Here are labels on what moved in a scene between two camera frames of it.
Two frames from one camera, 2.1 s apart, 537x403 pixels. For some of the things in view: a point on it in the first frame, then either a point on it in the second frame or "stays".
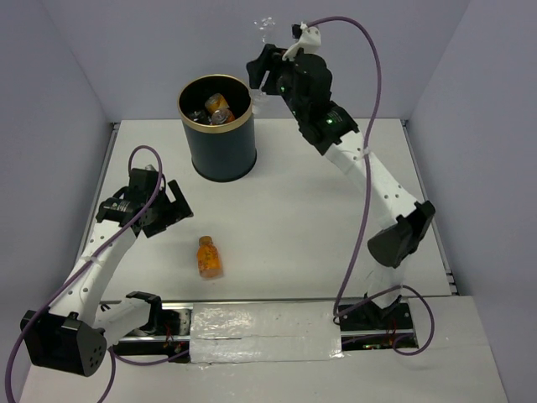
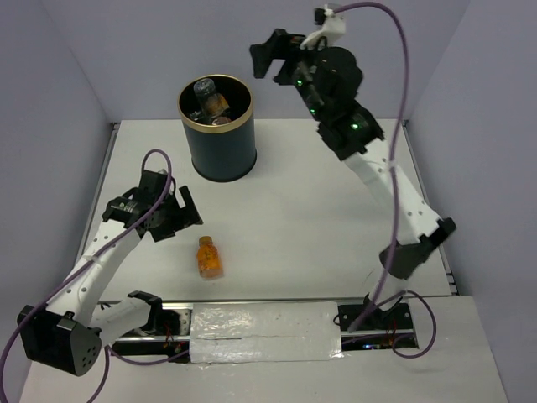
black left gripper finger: x=164 y=223 -> x=169 y=231
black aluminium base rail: x=378 y=325 stays
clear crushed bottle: x=266 y=27 -> x=203 y=88
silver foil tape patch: x=241 y=332 stays
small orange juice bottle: x=209 y=259 stays
